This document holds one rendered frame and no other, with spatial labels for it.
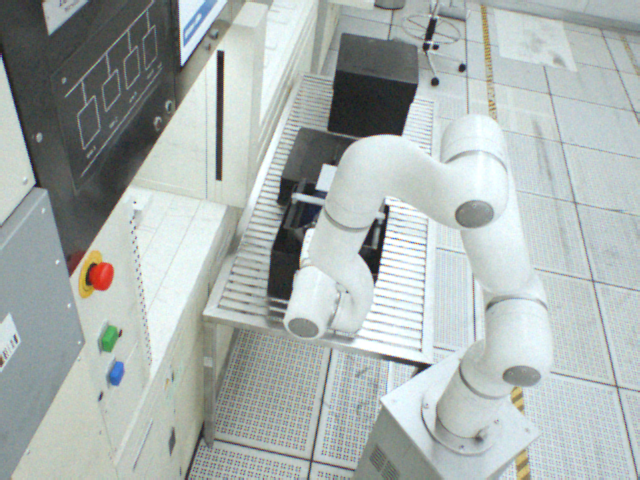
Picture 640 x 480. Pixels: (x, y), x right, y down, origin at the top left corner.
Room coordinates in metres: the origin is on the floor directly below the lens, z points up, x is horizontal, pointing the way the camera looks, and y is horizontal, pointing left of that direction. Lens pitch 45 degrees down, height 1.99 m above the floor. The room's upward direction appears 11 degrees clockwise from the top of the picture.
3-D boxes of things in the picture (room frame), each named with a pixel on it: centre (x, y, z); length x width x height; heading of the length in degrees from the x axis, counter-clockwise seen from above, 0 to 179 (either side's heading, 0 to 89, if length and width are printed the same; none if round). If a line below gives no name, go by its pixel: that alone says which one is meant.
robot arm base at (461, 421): (0.74, -0.41, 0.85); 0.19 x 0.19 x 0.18
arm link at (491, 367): (0.71, -0.40, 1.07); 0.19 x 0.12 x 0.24; 178
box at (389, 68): (1.94, -0.09, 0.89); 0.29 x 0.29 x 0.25; 2
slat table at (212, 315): (1.53, -0.06, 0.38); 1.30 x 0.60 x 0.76; 178
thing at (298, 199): (1.12, -0.03, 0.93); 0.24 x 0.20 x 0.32; 86
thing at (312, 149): (1.50, 0.00, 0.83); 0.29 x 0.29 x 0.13; 87
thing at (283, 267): (1.12, -0.03, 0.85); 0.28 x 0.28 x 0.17; 86
